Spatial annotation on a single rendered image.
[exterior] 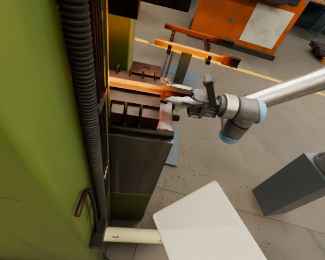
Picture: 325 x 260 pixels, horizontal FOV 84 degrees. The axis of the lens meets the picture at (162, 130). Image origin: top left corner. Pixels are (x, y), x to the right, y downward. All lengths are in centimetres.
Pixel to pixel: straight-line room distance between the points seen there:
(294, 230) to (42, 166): 190
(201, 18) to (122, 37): 348
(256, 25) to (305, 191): 342
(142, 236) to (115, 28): 77
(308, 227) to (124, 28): 197
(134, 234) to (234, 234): 56
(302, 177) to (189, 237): 135
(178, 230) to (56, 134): 15
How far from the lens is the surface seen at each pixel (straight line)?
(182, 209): 21
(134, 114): 55
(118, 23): 80
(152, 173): 76
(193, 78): 133
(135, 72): 74
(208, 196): 20
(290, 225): 195
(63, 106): 20
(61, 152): 22
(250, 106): 72
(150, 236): 74
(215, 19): 423
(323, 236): 214
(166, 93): 63
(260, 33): 443
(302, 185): 153
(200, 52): 101
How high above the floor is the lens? 136
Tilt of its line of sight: 47 degrees down
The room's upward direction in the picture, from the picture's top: 17 degrees clockwise
